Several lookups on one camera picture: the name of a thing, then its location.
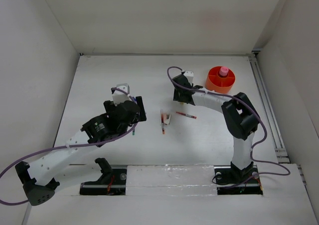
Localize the pink capped glue stick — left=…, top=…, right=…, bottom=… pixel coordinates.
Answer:
left=218, top=66, right=229, bottom=78

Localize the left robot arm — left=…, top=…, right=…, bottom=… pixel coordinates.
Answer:
left=14, top=95, right=147, bottom=206

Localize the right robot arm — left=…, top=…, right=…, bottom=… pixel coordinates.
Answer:
left=170, top=72, right=260, bottom=186

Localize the red gel pen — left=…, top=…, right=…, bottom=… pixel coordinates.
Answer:
left=176, top=112, right=197, bottom=119

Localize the orange gel pen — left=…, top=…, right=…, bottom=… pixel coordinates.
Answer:
left=160, top=110, right=166, bottom=134

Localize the orange round organizer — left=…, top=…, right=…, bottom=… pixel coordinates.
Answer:
left=205, top=66, right=236, bottom=94

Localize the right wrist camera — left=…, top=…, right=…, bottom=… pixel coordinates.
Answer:
left=182, top=71, right=194, bottom=86

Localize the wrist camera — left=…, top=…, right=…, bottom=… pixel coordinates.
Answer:
left=111, top=83, right=131, bottom=106
left=182, top=71, right=194, bottom=86

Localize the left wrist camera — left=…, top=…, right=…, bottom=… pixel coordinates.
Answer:
left=111, top=83, right=131, bottom=106

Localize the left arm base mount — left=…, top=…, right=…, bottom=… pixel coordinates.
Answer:
left=79, top=158, right=127, bottom=196

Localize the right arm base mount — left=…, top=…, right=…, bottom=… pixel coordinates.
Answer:
left=212, top=165, right=263, bottom=196

